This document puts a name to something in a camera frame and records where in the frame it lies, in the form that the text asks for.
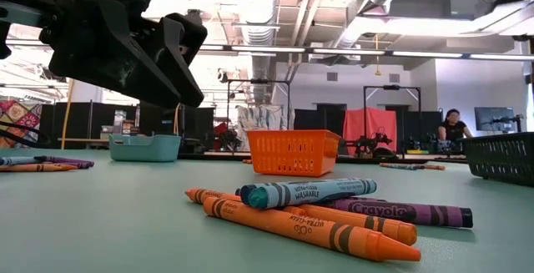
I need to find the blue crayon teal wax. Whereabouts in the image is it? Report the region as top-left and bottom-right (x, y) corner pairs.
(249, 177), (378, 210)

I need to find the black partition panel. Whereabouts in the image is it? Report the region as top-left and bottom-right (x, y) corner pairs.
(39, 101), (139, 149)
(139, 99), (216, 149)

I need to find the long ceiling light strip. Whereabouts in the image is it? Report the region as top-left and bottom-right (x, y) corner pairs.
(199, 43), (534, 61)

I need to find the teal plastic bin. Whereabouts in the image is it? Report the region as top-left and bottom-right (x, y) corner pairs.
(108, 133), (183, 164)

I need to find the colourful patterned quilt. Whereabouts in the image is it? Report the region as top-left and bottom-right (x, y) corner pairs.
(0, 99), (43, 149)

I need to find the white plastic sheet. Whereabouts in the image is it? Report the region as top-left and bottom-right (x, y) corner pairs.
(236, 104), (290, 152)

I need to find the orange plastic basket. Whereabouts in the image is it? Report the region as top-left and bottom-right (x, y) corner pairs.
(246, 129), (342, 178)

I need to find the green table mat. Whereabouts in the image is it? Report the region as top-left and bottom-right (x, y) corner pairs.
(0, 147), (534, 273)

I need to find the red cloth curtain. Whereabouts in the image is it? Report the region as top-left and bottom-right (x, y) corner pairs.
(342, 107), (398, 155)

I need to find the person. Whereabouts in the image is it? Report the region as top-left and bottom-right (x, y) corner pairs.
(436, 108), (475, 143)

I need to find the black plastic basket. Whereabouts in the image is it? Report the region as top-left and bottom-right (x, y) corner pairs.
(460, 132), (534, 189)

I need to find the yellow cable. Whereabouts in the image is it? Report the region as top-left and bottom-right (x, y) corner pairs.
(60, 78), (77, 149)

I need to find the black metal frame stand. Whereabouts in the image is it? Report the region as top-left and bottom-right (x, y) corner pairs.
(226, 79), (292, 132)
(362, 84), (422, 114)

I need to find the dark wall monitor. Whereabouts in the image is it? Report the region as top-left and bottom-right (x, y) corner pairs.
(474, 106), (516, 133)

